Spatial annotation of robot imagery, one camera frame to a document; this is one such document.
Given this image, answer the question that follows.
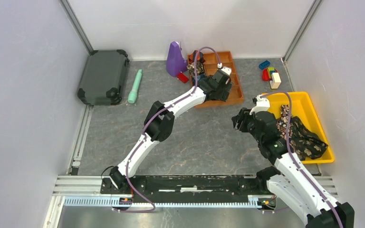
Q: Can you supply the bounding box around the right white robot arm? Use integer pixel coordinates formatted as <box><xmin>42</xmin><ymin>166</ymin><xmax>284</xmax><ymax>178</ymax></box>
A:
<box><xmin>232</xmin><ymin>108</ymin><xmax>355</xmax><ymax>228</ymax></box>

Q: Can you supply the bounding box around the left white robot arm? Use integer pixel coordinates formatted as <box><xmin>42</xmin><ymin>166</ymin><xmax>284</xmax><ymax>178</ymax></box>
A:
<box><xmin>109</xmin><ymin>66</ymin><xmax>232</xmax><ymax>194</ymax></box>

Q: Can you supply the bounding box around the pink floral dark tie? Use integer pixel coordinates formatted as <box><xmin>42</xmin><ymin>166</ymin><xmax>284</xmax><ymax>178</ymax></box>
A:
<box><xmin>277</xmin><ymin>104</ymin><xmax>289</xmax><ymax>140</ymax></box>

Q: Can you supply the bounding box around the orange wooden compartment tray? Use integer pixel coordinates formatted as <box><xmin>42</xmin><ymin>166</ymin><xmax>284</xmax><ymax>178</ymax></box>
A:
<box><xmin>188</xmin><ymin>51</ymin><xmax>244</xmax><ymax>108</ymax></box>

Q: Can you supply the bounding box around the brown floral rolled tie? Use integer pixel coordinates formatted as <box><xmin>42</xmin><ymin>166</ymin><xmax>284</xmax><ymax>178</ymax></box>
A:
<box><xmin>187</xmin><ymin>62</ymin><xmax>205</xmax><ymax>77</ymax></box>

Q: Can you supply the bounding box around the red block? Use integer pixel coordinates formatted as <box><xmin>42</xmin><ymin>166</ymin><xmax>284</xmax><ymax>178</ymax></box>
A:
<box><xmin>177</xmin><ymin>72</ymin><xmax>189</xmax><ymax>84</ymax></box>

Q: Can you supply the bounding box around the orange navy striped rolled tie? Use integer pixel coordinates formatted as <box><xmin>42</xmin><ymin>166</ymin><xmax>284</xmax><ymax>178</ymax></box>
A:
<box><xmin>190</xmin><ymin>50</ymin><xmax>206</xmax><ymax>64</ymax></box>

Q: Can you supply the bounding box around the yellow plastic bin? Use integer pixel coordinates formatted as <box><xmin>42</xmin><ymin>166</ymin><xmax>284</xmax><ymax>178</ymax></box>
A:
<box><xmin>267</xmin><ymin>92</ymin><xmax>335</xmax><ymax>164</ymax></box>

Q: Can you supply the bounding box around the white toy block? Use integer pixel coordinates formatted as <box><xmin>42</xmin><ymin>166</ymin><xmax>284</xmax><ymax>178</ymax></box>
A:
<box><xmin>269</xmin><ymin>72</ymin><xmax>281</xmax><ymax>89</ymax></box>

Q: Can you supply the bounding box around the purple metronome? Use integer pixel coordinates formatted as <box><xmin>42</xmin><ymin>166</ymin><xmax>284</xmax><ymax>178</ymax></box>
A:
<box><xmin>166</xmin><ymin>41</ymin><xmax>188</xmax><ymax>77</ymax></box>

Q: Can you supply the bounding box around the black gold floral tie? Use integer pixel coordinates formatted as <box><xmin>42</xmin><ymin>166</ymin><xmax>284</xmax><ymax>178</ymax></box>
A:
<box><xmin>289</xmin><ymin>116</ymin><xmax>328</xmax><ymax>161</ymax></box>

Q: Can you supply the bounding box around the colourful toy block stack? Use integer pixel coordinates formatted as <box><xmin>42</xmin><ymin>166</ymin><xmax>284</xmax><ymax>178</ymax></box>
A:
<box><xmin>261</xmin><ymin>67</ymin><xmax>278</xmax><ymax>81</ymax></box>

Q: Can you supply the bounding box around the blue toy brick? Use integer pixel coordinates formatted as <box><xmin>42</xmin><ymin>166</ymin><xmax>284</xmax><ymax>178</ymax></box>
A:
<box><xmin>259</xmin><ymin>60</ymin><xmax>270</xmax><ymax>70</ymax></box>

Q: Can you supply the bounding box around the mint green flashlight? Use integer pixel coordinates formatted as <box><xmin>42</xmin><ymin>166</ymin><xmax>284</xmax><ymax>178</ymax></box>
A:
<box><xmin>127</xmin><ymin>69</ymin><xmax>143</xmax><ymax>104</ymax></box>

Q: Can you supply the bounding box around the dark green hard case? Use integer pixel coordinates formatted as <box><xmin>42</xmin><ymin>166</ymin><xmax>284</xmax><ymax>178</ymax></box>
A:
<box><xmin>77</xmin><ymin>49</ymin><xmax>130</xmax><ymax>105</ymax></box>

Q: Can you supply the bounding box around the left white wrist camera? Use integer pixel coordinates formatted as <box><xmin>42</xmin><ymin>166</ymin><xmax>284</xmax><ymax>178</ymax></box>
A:
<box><xmin>217</xmin><ymin>63</ymin><xmax>232</xmax><ymax>76</ymax></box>

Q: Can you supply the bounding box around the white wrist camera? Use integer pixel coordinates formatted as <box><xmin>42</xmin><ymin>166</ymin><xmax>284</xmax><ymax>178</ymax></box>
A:
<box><xmin>217</xmin><ymin>63</ymin><xmax>232</xmax><ymax>76</ymax></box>
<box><xmin>250</xmin><ymin>95</ymin><xmax>270</xmax><ymax>114</ymax></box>

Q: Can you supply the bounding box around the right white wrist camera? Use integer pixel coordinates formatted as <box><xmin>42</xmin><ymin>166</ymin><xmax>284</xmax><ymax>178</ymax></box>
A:
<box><xmin>250</xmin><ymin>95</ymin><xmax>270</xmax><ymax>114</ymax></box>

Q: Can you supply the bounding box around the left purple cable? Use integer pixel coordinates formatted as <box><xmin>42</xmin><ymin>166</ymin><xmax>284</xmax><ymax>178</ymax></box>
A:
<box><xmin>125</xmin><ymin>46</ymin><xmax>223</xmax><ymax>214</ymax></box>

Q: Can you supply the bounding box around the purple cable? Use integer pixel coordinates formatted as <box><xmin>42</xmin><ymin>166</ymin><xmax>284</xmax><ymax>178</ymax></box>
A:
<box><xmin>261</xmin><ymin>91</ymin><xmax>344</xmax><ymax>228</ymax></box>
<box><xmin>125</xmin><ymin>46</ymin><xmax>223</xmax><ymax>214</ymax></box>

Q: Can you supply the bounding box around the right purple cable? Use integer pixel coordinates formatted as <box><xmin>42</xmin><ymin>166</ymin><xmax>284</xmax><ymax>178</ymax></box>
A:
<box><xmin>261</xmin><ymin>91</ymin><xmax>344</xmax><ymax>228</ymax></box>

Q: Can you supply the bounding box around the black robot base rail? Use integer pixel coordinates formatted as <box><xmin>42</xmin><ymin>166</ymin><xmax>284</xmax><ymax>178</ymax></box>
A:
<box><xmin>100</xmin><ymin>175</ymin><xmax>272</xmax><ymax>204</ymax></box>

